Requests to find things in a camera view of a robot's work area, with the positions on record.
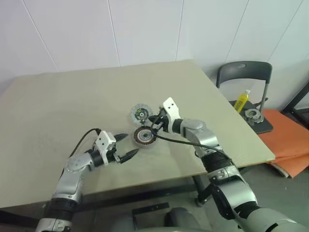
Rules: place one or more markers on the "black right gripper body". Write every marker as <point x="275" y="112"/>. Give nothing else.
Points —
<point x="162" y="122"/>

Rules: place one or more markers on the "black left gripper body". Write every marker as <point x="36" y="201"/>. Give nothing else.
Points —
<point x="114" y="153"/>

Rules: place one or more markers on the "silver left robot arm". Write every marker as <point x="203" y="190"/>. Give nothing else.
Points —
<point x="72" y="178"/>

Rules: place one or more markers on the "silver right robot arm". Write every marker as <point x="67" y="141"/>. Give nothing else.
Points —
<point x="205" y="137"/>

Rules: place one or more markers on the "black perforated metal bar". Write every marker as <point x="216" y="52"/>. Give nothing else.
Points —
<point x="149" y="208"/>

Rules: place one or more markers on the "yellow drink bottle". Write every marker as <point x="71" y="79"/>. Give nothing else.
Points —
<point x="241" y="100"/>

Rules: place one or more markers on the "dark grey rounded shape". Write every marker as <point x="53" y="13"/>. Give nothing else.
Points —
<point x="183" y="220"/>

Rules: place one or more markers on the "dark grey folding chair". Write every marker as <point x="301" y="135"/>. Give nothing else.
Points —
<point x="241" y="70"/>

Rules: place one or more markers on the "orange cushion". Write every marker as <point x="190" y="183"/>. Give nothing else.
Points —
<point x="285" y="135"/>

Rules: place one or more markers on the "white flat pad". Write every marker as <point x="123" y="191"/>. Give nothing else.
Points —
<point x="281" y="170"/>

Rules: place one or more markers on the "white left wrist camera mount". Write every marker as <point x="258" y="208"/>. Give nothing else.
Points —
<point x="105" y="140"/>

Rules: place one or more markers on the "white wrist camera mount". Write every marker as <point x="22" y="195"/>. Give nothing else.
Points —
<point x="105" y="140"/>
<point x="172" y="106"/>

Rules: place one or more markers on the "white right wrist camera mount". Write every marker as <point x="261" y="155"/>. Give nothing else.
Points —
<point x="172" y="106"/>

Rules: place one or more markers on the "black table frame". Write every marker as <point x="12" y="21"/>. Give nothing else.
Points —
<point x="144" y="191"/>

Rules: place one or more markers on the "dark metal door frame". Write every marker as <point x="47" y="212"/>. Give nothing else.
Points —
<point x="299" y="96"/>

